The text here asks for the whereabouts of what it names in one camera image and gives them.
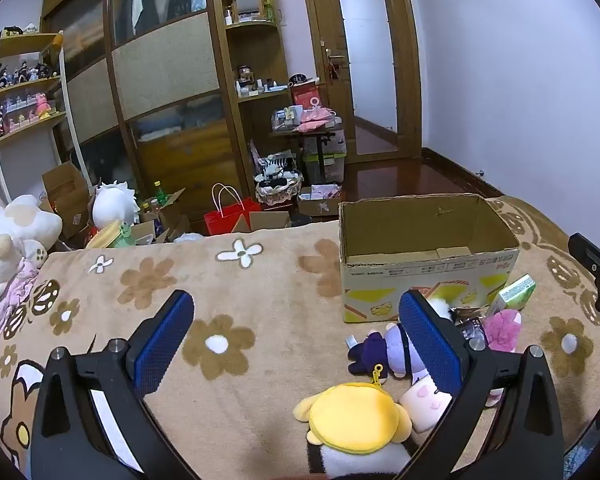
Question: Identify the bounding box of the green tissue pack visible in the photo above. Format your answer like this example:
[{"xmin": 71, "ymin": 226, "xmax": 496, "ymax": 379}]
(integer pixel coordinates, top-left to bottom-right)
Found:
[{"xmin": 485, "ymin": 274, "xmax": 537, "ymax": 318}]

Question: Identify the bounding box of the white shelf with figurines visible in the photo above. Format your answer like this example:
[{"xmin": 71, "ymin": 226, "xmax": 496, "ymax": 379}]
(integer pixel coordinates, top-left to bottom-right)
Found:
[{"xmin": 0, "ymin": 32, "xmax": 88, "ymax": 201}]

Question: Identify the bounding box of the black and white plush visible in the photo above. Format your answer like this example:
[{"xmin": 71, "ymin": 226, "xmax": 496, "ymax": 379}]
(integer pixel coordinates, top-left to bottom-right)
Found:
[{"xmin": 305, "ymin": 439, "xmax": 413, "ymax": 480}]

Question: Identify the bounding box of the green frog plush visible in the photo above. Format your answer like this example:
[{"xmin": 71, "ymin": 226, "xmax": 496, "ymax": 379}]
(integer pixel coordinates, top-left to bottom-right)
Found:
[{"xmin": 85, "ymin": 222, "xmax": 136, "ymax": 250}]

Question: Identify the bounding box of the pink and white plush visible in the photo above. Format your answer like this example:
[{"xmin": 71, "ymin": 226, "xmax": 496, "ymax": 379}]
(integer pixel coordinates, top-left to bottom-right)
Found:
[{"xmin": 399, "ymin": 372, "xmax": 503, "ymax": 433}]

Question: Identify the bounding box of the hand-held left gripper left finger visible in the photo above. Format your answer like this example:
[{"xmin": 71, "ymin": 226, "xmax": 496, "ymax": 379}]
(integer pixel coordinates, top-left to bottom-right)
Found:
[{"xmin": 30, "ymin": 289, "xmax": 201, "ymax": 480}]

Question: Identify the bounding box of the pink folded cloth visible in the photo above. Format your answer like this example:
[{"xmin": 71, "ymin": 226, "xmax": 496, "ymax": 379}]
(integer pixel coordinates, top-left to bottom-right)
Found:
[{"xmin": 294, "ymin": 107, "xmax": 337, "ymax": 133}]

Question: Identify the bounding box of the small cardboard box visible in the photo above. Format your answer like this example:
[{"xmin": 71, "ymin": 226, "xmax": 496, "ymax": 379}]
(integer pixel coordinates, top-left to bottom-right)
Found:
[{"xmin": 297, "ymin": 185, "xmax": 343, "ymax": 217}]

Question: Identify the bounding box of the cardboard box with bottles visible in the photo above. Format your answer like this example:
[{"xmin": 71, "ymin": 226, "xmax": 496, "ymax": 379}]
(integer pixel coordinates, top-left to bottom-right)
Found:
[{"xmin": 140, "ymin": 187, "xmax": 191, "ymax": 243}]

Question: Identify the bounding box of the purple plush doll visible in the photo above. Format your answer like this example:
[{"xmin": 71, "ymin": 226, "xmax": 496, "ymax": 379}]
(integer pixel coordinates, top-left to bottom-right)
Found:
[{"xmin": 347, "ymin": 321, "xmax": 433, "ymax": 382}]

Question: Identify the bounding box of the white round plush doll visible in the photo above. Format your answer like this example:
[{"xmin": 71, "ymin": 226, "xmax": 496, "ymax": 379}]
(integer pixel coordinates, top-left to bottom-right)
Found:
[{"xmin": 91, "ymin": 180, "xmax": 141, "ymax": 228}]

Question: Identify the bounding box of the red gift bag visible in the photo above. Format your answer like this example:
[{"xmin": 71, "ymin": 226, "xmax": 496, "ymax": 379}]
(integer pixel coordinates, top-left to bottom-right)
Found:
[{"xmin": 203, "ymin": 183, "xmax": 263, "ymax": 236}]

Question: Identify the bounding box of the wooden wardrobe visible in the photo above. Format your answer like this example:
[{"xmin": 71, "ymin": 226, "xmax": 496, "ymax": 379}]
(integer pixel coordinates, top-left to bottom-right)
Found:
[{"xmin": 40, "ymin": 0, "xmax": 246, "ymax": 221}]

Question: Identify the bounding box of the empty tall cardboard box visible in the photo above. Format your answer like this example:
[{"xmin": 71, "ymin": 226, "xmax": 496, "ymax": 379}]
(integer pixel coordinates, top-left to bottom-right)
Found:
[{"xmin": 41, "ymin": 161, "xmax": 93, "ymax": 241}]

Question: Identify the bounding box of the brown floral blanket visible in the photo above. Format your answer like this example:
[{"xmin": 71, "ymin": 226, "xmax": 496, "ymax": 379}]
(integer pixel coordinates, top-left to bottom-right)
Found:
[{"xmin": 0, "ymin": 195, "xmax": 600, "ymax": 480}]

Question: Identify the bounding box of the white cow plush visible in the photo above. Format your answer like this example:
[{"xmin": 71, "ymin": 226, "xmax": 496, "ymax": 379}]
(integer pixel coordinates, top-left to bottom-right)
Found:
[{"xmin": 0, "ymin": 194, "xmax": 63, "ymax": 286}]

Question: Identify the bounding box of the wooden corner shelf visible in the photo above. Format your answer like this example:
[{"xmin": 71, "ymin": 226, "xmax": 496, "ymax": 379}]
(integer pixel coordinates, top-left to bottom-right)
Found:
[{"xmin": 211, "ymin": 0, "xmax": 293, "ymax": 206}]

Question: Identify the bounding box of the yellow plush pouch doll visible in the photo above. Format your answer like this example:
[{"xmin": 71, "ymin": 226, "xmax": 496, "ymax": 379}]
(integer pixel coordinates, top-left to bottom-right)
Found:
[{"xmin": 293, "ymin": 366, "xmax": 413, "ymax": 456}]

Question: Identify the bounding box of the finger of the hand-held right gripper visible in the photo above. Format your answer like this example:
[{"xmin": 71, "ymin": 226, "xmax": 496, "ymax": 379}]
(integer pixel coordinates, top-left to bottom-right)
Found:
[{"xmin": 567, "ymin": 232, "xmax": 600, "ymax": 326}]

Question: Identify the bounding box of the pink furry plush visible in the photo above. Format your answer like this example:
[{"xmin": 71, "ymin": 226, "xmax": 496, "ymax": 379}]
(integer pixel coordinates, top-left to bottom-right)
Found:
[{"xmin": 482, "ymin": 309, "xmax": 523, "ymax": 353}]

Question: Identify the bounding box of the wicker basket with clothes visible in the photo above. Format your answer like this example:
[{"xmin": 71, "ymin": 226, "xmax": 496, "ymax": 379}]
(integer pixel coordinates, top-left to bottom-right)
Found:
[{"xmin": 254, "ymin": 152, "xmax": 305, "ymax": 206}]

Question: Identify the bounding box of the small wooden table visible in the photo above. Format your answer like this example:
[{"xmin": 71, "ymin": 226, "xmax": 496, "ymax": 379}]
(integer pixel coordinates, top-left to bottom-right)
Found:
[{"xmin": 269, "ymin": 125, "xmax": 348, "ymax": 183}]

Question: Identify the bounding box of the flat cardboard box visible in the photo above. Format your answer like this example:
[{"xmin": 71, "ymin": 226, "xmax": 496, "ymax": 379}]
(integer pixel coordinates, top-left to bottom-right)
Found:
[{"xmin": 232, "ymin": 210, "xmax": 291, "ymax": 233}]

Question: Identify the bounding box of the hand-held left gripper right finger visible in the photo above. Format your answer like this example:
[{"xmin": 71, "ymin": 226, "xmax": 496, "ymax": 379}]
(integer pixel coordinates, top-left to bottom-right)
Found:
[{"xmin": 399, "ymin": 287, "xmax": 566, "ymax": 480}]

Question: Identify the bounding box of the wooden door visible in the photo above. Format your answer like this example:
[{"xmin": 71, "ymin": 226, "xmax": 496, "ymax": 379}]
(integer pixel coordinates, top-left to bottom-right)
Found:
[{"xmin": 300, "ymin": 0, "xmax": 426, "ymax": 163}]

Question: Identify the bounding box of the pink shelf plush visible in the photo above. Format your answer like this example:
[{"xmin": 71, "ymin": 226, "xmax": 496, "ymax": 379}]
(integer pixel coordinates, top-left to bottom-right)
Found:
[{"xmin": 35, "ymin": 92, "xmax": 56, "ymax": 120}]

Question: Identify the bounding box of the plastic storage bin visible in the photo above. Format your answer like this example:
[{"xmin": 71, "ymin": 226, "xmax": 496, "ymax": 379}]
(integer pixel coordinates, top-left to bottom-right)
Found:
[{"xmin": 302, "ymin": 132, "xmax": 348, "ymax": 183}]

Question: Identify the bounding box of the red box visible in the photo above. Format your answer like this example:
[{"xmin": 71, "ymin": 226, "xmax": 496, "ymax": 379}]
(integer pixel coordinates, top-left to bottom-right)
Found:
[{"xmin": 291, "ymin": 82, "xmax": 326, "ymax": 111}]

